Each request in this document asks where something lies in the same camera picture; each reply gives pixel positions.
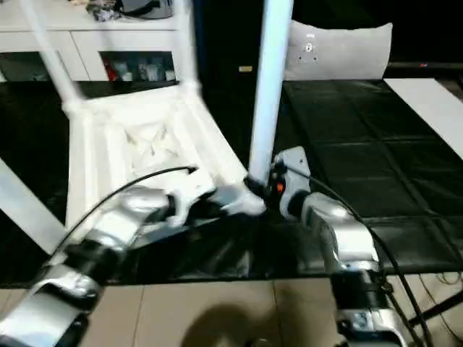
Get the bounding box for black sofa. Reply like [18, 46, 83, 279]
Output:
[195, 0, 463, 81]

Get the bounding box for black work mat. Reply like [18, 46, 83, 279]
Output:
[0, 80, 463, 286]

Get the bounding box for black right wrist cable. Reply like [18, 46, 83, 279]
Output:
[307, 175, 431, 347]

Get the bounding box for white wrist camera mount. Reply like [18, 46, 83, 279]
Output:
[168, 169, 217, 227]
[273, 146, 312, 218]

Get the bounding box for white plastic table top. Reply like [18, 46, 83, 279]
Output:
[46, 85, 267, 265]

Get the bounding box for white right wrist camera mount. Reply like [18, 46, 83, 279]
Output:
[273, 146, 312, 218]

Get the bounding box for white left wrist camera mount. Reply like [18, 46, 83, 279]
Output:
[168, 169, 217, 227]

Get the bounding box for black table frame leg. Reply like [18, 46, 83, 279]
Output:
[408, 298, 463, 325]

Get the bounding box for white flat board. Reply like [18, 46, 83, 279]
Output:
[383, 77, 463, 160]

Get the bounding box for light grey pillow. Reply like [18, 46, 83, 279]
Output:
[284, 20, 394, 82]

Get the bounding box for white cabinet with glass doors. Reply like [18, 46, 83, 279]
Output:
[0, 7, 182, 82]

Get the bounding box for white plastic table leg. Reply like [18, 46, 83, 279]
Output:
[23, 0, 86, 109]
[248, 0, 294, 184]
[0, 158, 66, 256]
[172, 0, 203, 93]

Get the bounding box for dark bag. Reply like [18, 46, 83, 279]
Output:
[119, 0, 177, 20]

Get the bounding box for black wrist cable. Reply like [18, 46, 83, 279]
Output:
[307, 175, 431, 347]
[46, 166, 199, 261]

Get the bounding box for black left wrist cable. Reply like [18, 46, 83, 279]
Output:
[46, 166, 199, 261]

